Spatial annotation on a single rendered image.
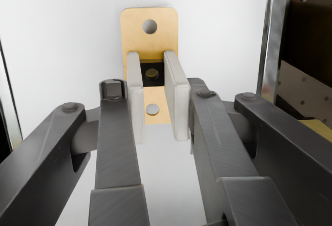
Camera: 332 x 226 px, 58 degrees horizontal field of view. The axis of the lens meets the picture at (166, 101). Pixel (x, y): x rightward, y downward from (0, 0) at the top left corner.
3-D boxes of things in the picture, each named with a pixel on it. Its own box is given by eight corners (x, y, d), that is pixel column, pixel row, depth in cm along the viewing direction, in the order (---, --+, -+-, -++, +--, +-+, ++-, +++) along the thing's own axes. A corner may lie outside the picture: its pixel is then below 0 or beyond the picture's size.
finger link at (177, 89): (174, 85, 14) (190, 85, 14) (163, 50, 20) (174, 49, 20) (175, 143, 15) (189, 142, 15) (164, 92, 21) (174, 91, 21)
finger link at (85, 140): (131, 152, 13) (59, 157, 12) (130, 105, 17) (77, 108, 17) (129, 120, 12) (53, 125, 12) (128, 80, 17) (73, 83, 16)
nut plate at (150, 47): (119, 8, 19) (118, 10, 18) (178, 6, 20) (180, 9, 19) (127, 123, 23) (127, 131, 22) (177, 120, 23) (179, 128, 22)
